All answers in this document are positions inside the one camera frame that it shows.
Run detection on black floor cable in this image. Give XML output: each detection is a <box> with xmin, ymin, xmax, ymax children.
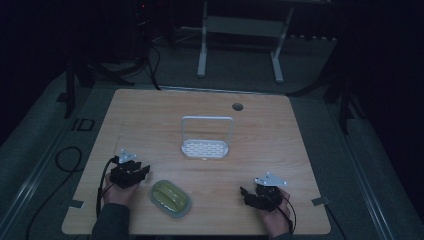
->
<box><xmin>25</xmin><ymin>145</ymin><xmax>85</xmax><ymax>240</ymax></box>

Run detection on black metal stand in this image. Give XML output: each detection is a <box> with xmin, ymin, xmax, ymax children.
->
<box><xmin>321</xmin><ymin>63</ymin><xmax>366</xmax><ymax>136</ymax></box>
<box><xmin>55</xmin><ymin>58</ymin><xmax>136</xmax><ymax>120</ymax></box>

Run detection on green oval soap dish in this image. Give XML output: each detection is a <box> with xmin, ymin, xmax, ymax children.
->
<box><xmin>148</xmin><ymin>179</ymin><xmax>193</xmax><ymax>220</ymax></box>

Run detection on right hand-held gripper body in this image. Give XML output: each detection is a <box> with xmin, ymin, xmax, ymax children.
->
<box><xmin>253</xmin><ymin>171</ymin><xmax>289</xmax><ymax>214</ymax></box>

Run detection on hand-held gripper cable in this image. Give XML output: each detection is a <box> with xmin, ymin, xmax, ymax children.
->
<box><xmin>279</xmin><ymin>189</ymin><xmax>298</xmax><ymax>235</ymax></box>
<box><xmin>95</xmin><ymin>155</ymin><xmax>120</xmax><ymax>219</ymax></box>

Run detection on white rack with handle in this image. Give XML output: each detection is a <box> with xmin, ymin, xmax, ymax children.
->
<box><xmin>180</xmin><ymin>115</ymin><xmax>235</xmax><ymax>161</ymax></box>

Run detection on black hanging cable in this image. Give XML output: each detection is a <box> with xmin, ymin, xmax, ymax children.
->
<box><xmin>145</xmin><ymin>44</ymin><xmax>163</xmax><ymax>92</ymax></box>

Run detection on right hand-held gripper cable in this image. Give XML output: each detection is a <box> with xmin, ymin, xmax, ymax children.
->
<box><xmin>279</xmin><ymin>189</ymin><xmax>298</xmax><ymax>235</ymax></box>

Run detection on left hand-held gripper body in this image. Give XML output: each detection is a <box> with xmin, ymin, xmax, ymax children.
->
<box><xmin>109</xmin><ymin>148</ymin><xmax>144</xmax><ymax>190</ymax></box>

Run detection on black floor tape marks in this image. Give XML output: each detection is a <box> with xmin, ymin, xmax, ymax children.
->
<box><xmin>70</xmin><ymin>117</ymin><xmax>97</xmax><ymax>132</ymax></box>

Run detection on white metal desk frame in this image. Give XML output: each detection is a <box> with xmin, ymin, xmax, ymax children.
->
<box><xmin>196</xmin><ymin>0</ymin><xmax>296</xmax><ymax>85</ymax></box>

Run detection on left hand-held gripper cable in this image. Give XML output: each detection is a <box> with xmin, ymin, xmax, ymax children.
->
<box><xmin>95</xmin><ymin>155</ymin><xmax>120</xmax><ymax>219</ymax></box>

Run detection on person's left hand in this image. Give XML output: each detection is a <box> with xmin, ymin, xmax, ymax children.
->
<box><xmin>102</xmin><ymin>172</ymin><xmax>141</xmax><ymax>210</ymax></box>

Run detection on person's right hand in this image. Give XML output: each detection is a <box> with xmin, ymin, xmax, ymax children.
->
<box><xmin>257</xmin><ymin>187</ymin><xmax>292</xmax><ymax>239</ymax></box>

